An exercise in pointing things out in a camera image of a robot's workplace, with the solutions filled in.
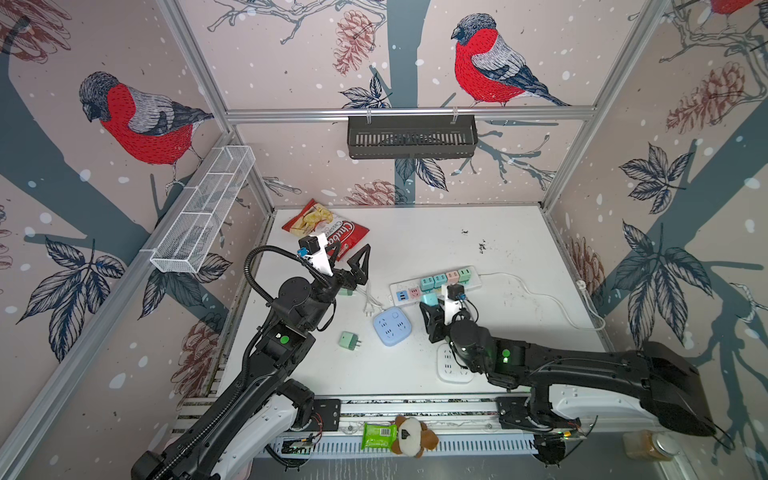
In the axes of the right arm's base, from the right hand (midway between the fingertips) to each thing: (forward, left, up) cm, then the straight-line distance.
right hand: (422, 307), depth 75 cm
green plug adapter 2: (+11, +24, -13) cm, 30 cm away
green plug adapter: (+17, -14, -10) cm, 24 cm away
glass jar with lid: (-26, -48, -11) cm, 56 cm away
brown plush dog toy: (-26, +2, -14) cm, 30 cm away
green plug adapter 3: (-4, +21, -13) cm, 25 cm away
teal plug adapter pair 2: (+12, -2, -9) cm, 15 cm away
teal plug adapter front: (+1, -2, +3) cm, 4 cm away
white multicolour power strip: (+12, +2, -13) cm, 17 cm away
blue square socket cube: (0, +9, -14) cm, 16 cm away
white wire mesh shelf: (+18, +59, +18) cm, 64 cm away
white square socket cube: (-11, -7, -14) cm, 19 cm away
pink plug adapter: (+15, -10, -10) cm, 21 cm away
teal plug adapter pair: (+14, -6, -10) cm, 19 cm away
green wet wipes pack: (-27, +10, -15) cm, 32 cm away
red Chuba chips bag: (+40, +40, -10) cm, 57 cm away
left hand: (+5, +16, +19) cm, 26 cm away
